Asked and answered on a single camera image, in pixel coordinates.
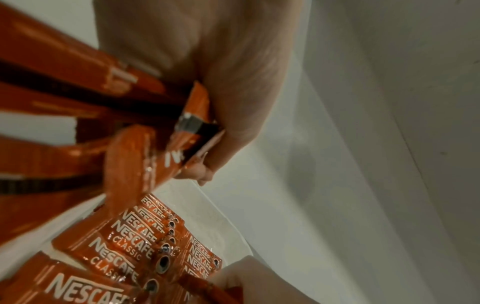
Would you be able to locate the person's right hand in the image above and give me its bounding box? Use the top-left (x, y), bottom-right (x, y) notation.
top-left (207, 255), bottom-right (312, 304)

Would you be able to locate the bunch of Nescafe sachets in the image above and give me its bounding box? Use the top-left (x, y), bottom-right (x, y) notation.
top-left (0, 4), bottom-right (226, 247)

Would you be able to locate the white plastic tray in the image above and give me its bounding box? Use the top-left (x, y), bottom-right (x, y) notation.
top-left (0, 178), bottom-right (264, 304)

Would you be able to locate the pile of red Nescafe sachets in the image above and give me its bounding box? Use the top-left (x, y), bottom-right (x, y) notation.
top-left (0, 193), bottom-right (226, 304)

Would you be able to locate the person's left hand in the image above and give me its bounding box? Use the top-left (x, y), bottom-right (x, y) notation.
top-left (91, 0), bottom-right (305, 187)

